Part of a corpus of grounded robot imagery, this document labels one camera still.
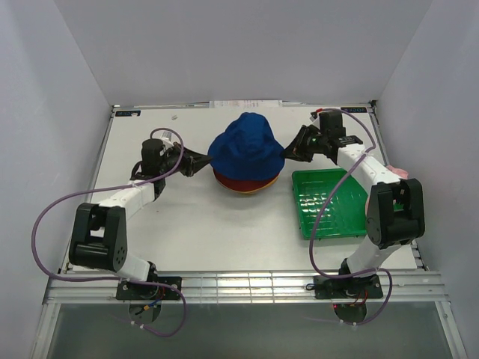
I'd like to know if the pink bucket hat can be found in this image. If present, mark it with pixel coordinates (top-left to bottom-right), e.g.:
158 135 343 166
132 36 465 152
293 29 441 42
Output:
364 165 409 213

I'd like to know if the green plastic tray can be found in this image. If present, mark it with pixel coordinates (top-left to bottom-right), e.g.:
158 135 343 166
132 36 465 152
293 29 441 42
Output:
291 168 370 240

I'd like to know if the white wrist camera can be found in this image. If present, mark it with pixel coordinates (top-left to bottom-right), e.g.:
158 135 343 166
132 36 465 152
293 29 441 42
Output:
153 130 175 147
310 108 322 123

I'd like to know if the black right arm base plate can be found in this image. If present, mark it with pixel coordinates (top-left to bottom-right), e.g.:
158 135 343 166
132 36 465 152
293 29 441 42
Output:
306 274 383 299

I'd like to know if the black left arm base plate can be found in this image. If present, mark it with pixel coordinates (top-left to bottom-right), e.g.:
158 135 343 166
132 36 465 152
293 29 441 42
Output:
115 276 183 301

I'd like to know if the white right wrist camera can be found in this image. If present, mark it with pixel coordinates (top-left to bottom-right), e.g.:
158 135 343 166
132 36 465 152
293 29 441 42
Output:
310 108 322 123

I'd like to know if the aluminium front rail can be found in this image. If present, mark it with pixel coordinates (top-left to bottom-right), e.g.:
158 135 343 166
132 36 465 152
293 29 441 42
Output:
43 270 450 304

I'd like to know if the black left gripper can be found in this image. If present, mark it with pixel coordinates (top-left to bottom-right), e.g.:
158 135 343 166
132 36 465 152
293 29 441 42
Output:
158 142 213 177

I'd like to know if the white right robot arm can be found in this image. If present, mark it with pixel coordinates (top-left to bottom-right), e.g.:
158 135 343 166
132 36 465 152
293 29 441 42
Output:
281 108 425 299

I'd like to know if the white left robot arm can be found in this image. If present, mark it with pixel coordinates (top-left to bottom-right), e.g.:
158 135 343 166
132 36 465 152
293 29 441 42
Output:
69 138 213 299

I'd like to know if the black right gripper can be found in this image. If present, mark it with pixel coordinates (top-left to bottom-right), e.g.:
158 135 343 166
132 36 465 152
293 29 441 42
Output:
280 125 327 163

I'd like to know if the dark red bucket hat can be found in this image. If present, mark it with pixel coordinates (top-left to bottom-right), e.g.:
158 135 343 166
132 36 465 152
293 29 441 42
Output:
212 168 281 191

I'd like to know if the blue bucket hat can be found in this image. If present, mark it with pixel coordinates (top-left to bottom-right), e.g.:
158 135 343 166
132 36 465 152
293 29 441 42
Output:
207 112 285 181

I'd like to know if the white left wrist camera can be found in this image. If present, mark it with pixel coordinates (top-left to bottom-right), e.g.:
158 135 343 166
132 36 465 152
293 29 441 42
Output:
153 130 175 147

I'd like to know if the yellow bucket hat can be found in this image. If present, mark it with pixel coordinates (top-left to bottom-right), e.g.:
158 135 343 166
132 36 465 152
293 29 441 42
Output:
220 175 280 197

